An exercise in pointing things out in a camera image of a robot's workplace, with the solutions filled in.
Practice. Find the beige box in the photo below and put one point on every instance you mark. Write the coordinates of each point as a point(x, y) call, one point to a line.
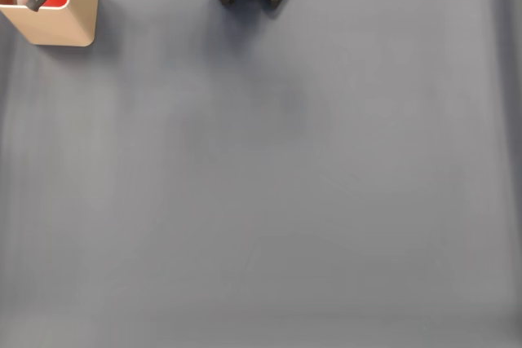
point(61, 26)

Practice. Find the grey table mat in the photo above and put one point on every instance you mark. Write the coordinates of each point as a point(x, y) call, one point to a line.
point(244, 201)

